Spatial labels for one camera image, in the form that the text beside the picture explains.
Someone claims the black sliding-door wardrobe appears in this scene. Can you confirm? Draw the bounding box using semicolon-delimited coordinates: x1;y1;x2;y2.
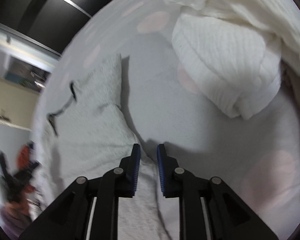
0;0;140;55

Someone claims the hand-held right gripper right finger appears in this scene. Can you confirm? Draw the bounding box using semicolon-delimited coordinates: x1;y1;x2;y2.
157;143;279;240

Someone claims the red cloth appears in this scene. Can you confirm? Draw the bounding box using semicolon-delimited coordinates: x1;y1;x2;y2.
17;144;39;193

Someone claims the cream ribbed knit garment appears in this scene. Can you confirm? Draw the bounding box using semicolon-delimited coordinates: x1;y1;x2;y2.
164;0;300;80

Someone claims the person's purple fleece clothing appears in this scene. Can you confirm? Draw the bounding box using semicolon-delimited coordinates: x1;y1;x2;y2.
0;204;32;236

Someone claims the grey shirt with black neckline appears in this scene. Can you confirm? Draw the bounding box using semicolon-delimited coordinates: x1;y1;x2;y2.
37;54;180;240

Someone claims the bed with pink-dotted grey sheet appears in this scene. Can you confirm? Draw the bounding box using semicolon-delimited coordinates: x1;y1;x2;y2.
32;0;300;240

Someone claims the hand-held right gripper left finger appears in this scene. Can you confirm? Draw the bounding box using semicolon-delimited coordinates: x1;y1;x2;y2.
19;143;140;240

